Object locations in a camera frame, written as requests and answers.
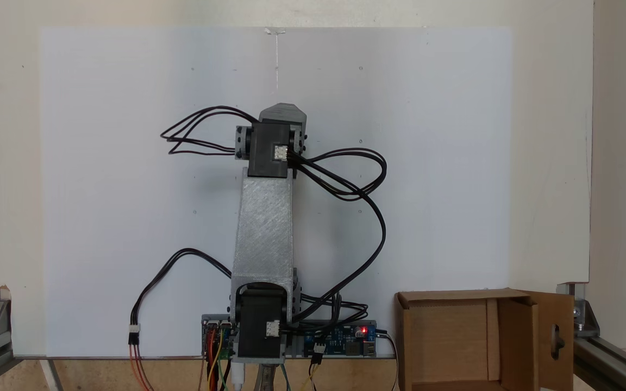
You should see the red orange wire pair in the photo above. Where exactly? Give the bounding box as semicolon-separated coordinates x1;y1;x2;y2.
129;343;154;391

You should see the metal table clamp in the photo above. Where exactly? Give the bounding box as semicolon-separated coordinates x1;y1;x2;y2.
255;363;282;391

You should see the black yellow lead wire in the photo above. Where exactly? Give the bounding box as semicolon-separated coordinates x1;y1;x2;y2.
306;338;328;391

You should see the brown cardboard box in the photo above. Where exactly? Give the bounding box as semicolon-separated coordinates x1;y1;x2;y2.
395;288;574;391

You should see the green jumper wire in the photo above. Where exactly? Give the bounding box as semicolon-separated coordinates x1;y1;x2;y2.
218;348;233;391

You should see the red jumper wire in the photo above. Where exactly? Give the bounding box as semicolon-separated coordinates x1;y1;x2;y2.
206;327;217;391

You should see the motor controller circuit board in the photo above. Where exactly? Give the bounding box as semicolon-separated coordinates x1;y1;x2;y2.
203;320;236;359

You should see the black cable with white connector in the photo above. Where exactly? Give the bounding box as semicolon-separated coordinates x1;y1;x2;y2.
128;248;233;346

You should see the white paper sheet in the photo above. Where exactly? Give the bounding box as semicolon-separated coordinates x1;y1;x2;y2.
39;26;512;359

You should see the blue power circuit board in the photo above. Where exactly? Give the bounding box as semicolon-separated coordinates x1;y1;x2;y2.
303;323;377;357

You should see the grey mounting plate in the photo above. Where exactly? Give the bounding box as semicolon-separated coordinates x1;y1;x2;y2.
201;314;378;360

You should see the yellow jumper wire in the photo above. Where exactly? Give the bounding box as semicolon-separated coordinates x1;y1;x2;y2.
209;327;224;391

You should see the power supply cable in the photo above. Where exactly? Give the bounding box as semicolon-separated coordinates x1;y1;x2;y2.
375;331;402;391

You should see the black looped motor cable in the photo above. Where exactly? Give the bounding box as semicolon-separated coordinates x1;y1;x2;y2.
160;105;260;156
290;147;388;322

